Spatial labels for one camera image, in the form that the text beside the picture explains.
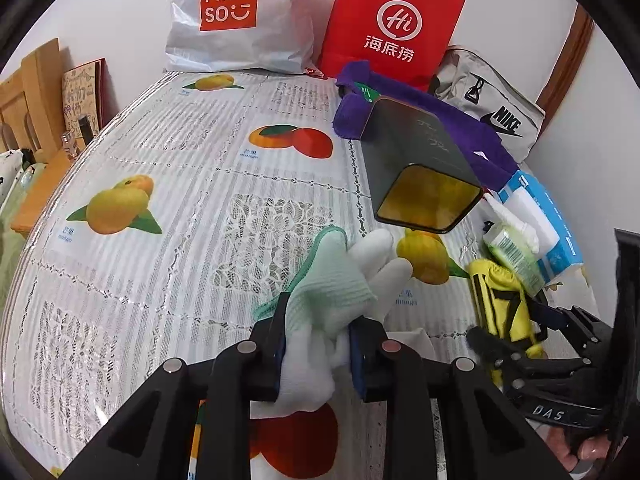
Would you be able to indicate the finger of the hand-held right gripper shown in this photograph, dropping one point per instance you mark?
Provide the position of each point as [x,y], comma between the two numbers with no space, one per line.
[575,322]
[500,352]

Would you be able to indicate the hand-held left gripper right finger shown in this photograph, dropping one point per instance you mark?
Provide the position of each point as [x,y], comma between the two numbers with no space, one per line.
[358,355]

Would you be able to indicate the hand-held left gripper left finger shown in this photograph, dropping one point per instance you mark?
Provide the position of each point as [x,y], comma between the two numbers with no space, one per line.
[279,332]

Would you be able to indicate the white glove with green cuff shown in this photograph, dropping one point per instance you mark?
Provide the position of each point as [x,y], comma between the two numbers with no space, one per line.
[330,280]

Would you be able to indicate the blue tissue pack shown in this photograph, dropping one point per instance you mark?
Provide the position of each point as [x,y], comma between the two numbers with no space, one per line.
[562,240]

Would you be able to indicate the person's right hand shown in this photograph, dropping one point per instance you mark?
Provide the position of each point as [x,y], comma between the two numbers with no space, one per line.
[590,452]

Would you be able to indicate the green and white tube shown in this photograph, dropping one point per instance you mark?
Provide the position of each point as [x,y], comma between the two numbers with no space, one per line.
[510,255]

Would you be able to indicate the fruit print tablecloth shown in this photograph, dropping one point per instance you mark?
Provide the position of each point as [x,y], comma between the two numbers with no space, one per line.
[200,185]

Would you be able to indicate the dark rectangular tin box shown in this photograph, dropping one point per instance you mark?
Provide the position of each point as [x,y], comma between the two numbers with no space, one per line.
[420,145]

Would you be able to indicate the purple towel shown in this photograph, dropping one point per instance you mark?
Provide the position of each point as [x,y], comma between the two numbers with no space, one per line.
[350,115]

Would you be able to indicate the grey sling bag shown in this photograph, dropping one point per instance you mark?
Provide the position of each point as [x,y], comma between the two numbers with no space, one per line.
[500,90]

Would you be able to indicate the small clear bottle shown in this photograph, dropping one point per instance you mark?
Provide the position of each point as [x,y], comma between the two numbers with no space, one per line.
[70,146]

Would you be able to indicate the small black bottle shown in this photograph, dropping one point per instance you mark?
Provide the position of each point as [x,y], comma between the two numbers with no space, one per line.
[85,129]

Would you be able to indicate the brown printed book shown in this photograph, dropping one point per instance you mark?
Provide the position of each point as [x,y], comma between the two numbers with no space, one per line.
[82,90]

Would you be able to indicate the white plastic shopping bag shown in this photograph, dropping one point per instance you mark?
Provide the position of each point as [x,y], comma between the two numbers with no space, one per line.
[280,20]

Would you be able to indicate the red paper bag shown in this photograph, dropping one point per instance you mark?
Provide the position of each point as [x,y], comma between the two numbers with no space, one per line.
[360,5]

